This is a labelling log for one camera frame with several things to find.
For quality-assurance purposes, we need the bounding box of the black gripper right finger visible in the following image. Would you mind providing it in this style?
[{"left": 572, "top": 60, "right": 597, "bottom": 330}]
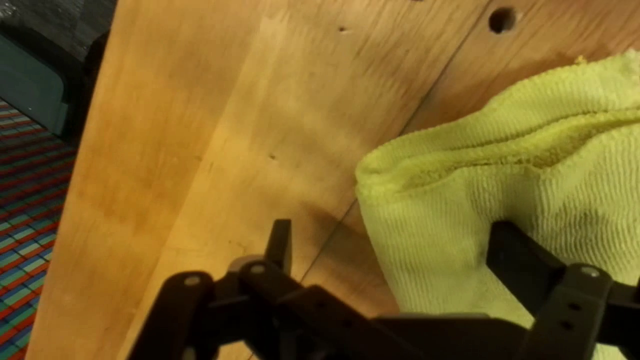
[{"left": 487, "top": 219, "right": 640, "bottom": 360}]

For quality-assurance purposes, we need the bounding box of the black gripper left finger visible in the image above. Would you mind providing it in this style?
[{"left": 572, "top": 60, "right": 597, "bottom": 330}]
[{"left": 126, "top": 219, "right": 409, "bottom": 360}]

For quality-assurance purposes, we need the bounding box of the yellow-green cloth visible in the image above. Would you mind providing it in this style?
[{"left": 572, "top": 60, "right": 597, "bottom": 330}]
[{"left": 355, "top": 48, "right": 640, "bottom": 360}]

